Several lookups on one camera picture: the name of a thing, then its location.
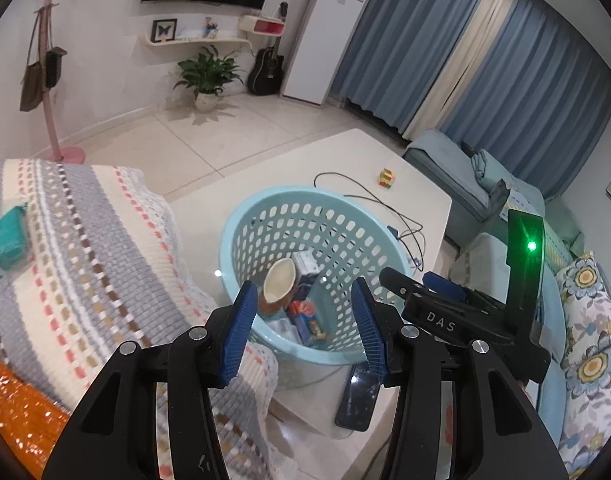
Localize cream wall shelf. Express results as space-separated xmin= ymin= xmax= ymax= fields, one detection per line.
xmin=146 ymin=35 xmax=251 ymax=52

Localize floral cushion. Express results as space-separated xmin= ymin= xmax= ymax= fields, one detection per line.
xmin=555 ymin=252 xmax=611 ymax=478

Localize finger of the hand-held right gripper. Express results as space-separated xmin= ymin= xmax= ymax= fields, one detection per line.
xmin=422 ymin=272 xmax=470 ymax=305
xmin=379 ymin=267 xmax=427 ymax=307

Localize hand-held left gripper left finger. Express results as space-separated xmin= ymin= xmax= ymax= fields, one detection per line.
xmin=42 ymin=280 xmax=259 ymax=480

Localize light blue plastic basket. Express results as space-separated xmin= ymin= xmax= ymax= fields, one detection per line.
xmin=219 ymin=186 xmax=417 ymax=391

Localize beige bowl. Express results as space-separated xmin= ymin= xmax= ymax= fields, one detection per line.
xmin=258 ymin=258 xmax=299 ymax=317

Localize black acoustic guitar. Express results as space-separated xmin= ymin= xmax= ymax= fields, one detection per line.
xmin=247 ymin=2 xmax=285 ymax=96

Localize black smartphone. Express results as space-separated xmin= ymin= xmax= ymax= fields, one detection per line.
xmin=334 ymin=362 xmax=381 ymax=432

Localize potted green plant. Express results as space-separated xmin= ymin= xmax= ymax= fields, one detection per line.
xmin=174 ymin=45 xmax=246 ymax=111

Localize blue curtain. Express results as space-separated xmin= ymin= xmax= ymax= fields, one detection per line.
xmin=440 ymin=0 xmax=611 ymax=198
xmin=330 ymin=0 xmax=493 ymax=136

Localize white carton box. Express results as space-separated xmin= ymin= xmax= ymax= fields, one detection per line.
xmin=290 ymin=251 xmax=320 ymax=306

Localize colourful snack packet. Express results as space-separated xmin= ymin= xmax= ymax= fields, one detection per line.
xmin=286 ymin=300 xmax=330 ymax=347

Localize striped woven blanket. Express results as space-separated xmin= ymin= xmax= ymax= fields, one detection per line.
xmin=0 ymin=158 xmax=286 ymax=480

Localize orange mesh bag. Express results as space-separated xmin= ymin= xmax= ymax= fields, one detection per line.
xmin=0 ymin=347 xmax=71 ymax=478

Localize framed butterfly picture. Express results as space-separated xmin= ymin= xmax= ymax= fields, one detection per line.
xmin=152 ymin=19 xmax=178 ymax=42

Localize white refrigerator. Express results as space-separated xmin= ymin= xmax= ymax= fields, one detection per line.
xmin=278 ymin=0 xmax=381 ymax=106

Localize light blue sofa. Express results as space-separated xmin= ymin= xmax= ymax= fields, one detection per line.
xmin=403 ymin=129 xmax=586 ymax=461

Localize folded light blue cloth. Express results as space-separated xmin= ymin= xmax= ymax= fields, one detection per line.
xmin=470 ymin=149 xmax=511 ymax=191

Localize white and red wall box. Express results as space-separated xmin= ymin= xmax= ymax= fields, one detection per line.
xmin=240 ymin=15 xmax=285 ymax=38

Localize beige curtain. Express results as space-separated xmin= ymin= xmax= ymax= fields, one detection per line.
xmin=403 ymin=0 xmax=521 ymax=141

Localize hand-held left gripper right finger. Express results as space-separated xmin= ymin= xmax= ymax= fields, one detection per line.
xmin=350 ymin=276 xmax=569 ymax=480

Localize black hanging bag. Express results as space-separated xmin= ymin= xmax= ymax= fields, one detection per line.
xmin=46 ymin=47 xmax=67 ymax=88

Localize pink coat stand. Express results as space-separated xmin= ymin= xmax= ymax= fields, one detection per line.
xmin=36 ymin=0 xmax=89 ymax=163

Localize brown hanging bag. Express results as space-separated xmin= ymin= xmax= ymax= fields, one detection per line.
xmin=20 ymin=7 xmax=44 ymax=112

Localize black cable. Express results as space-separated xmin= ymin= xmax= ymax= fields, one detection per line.
xmin=314 ymin=172 xmax=425 ymax=271

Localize teal sponge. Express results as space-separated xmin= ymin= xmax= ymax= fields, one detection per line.
xmin=0 ymin=205 xmax=30 ymax=270

